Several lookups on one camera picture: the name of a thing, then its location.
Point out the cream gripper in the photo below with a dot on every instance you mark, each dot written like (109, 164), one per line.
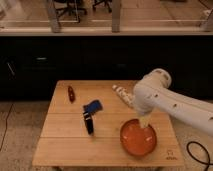
(144, 120)

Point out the black whiteboard eraser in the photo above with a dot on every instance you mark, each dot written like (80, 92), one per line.
(88, 123)

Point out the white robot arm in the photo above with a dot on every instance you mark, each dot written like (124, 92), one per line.
(153, 91)

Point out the orange bowl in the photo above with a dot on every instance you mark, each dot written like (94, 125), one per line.
(137, 141)

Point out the white plastic bottle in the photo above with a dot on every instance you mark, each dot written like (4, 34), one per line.
(124, 95)

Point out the blue crumpled cloth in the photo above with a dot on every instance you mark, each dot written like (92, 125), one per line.
(93, 107)

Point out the wooden table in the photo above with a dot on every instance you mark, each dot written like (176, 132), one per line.
(64, 140)

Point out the red chili pepper toy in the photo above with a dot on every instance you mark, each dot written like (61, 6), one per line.
(71, 94)

